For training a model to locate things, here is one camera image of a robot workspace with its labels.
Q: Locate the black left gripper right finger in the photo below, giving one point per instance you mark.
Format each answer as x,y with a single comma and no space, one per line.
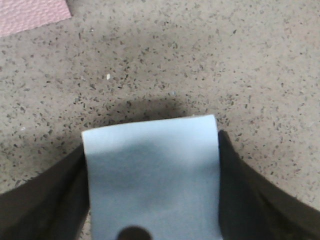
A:
252,208

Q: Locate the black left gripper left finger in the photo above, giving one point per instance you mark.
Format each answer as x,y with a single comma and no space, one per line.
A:
52,206

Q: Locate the light blue foam cube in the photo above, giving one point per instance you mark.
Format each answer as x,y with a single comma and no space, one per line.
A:
161,175

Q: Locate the pink foam cube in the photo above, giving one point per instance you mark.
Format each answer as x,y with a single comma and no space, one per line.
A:
22,15

